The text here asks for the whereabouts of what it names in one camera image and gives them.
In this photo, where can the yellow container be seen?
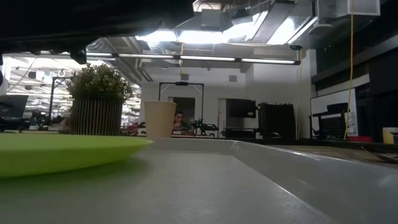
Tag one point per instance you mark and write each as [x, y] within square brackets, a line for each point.
[388, 135]

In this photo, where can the artificial plant in striped pot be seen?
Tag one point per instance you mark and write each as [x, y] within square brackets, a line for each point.
[97, 115]

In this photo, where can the red box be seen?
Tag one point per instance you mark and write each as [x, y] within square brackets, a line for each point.
[359, 139]

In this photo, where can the person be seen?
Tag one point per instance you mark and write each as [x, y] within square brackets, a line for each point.
[180, 122]

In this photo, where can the black metal frame stand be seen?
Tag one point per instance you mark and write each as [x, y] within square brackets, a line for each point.
[181, 83]

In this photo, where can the black perforated rack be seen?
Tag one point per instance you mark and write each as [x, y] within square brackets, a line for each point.
[332, 126]

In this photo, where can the whiteboard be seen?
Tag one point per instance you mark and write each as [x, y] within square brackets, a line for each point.
[326, 99]

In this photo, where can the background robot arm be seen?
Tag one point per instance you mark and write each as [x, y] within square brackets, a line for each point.
[203, 126]

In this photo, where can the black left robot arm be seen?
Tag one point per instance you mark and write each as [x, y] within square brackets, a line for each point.
[62, 18]

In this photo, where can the black computer monitor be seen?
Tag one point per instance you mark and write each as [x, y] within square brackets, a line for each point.
[12, 105]

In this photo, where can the thin black frame stand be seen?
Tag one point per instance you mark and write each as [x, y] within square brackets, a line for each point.
[51, 96]

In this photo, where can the green plastic plate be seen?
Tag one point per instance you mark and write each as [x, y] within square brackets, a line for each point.
[62, 152]

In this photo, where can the black cabinet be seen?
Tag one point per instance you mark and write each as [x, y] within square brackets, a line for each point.
[276, 119]

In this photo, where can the black wall screen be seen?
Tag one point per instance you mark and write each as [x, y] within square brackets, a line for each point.
[241, 108]

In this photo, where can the beige paper cup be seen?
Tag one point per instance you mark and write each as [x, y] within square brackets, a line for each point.
[160, 119]

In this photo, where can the long ceiling light bar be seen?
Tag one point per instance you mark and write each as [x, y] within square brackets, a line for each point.
[205, 58]

